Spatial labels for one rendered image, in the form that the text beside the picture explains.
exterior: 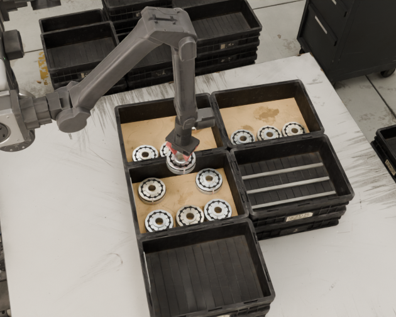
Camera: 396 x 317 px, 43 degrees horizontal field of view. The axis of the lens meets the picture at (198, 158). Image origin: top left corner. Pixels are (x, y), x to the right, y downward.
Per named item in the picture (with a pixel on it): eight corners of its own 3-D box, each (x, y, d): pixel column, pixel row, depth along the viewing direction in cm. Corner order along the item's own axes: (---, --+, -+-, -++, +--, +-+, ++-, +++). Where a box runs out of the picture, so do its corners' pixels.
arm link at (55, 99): (39, 95, 132) (43, 112, 130) (78, 87, 134) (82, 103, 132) (46, 114, 140) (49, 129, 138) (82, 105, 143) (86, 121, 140)
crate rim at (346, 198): (249, 219, 178) (250, 216, 176) (227, 152, 195) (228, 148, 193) (354, 200, 184) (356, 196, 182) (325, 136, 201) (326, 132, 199)
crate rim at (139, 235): (137, 241, 172) (136, 238, 170) (124, 169, 189) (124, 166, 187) (249, 219, 178) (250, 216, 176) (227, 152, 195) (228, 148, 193)
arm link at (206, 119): (176, 97, 156) (184, 120, 153) (211, 90, 159) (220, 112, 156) (173, 117, 167) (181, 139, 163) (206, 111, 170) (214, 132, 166)
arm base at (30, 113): (21, 118, 139) (9, 88, 129) (51, 112, 141) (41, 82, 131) (25, 142, 134) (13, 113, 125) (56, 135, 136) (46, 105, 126)
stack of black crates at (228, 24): (193, 97, 313) (196, 41, 276) (179, 63, 329) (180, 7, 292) (253, 83, 321) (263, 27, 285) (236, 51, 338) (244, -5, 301)
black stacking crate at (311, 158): (247, 231, 186) (251, 217, 177) (226, 166, 203) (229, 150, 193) (347, 212, 192) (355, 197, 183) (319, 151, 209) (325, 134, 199)
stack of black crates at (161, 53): (130, 111, 305) (126, 70, 277) (119, 76, 321) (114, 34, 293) (193, 96, 313) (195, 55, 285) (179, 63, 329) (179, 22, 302)
